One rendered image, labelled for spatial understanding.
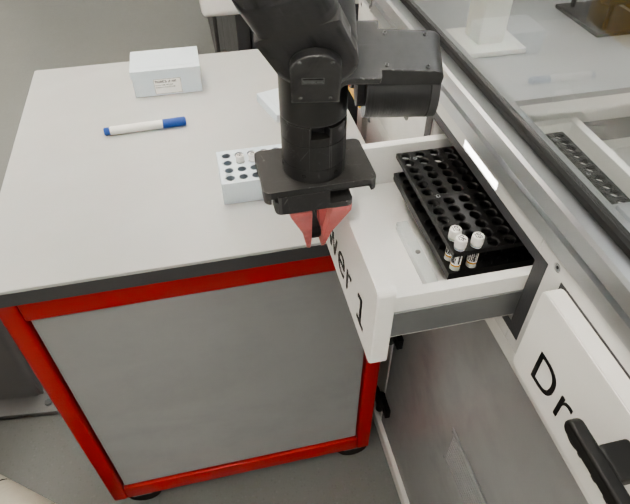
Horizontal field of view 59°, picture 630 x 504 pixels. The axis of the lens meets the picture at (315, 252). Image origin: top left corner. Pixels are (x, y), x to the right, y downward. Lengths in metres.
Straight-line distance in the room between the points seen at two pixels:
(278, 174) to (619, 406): 0.33
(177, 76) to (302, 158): 0.66
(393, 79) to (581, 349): 0.26
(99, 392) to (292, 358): 0.32
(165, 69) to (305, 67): 0.74
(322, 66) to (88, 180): 0.61
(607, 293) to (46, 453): 1.34
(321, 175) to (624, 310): 0.26
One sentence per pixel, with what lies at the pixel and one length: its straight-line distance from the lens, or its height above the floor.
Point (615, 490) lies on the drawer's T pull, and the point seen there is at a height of 0.91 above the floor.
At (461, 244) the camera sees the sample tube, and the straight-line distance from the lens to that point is 0.56.
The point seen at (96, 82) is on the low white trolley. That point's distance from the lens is 1.21.
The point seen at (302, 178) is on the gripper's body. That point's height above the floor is 0.99.
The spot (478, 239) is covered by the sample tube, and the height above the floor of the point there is 0.91.
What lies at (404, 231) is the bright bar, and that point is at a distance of 0.66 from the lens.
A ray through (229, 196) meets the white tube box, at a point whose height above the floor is 0.78.
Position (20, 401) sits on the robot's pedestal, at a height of 0.02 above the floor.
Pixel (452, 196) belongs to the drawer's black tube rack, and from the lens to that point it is 0.63.
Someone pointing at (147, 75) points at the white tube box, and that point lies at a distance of 1.11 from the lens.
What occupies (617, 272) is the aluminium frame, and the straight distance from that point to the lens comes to 0.47.
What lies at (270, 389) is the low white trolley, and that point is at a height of 0.39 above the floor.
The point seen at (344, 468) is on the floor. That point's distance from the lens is 1.41.
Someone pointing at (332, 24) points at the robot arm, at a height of 1.15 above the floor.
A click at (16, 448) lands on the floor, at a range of 1.61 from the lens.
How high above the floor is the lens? 1.29
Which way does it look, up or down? 45 degrees down
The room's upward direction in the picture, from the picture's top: straight up
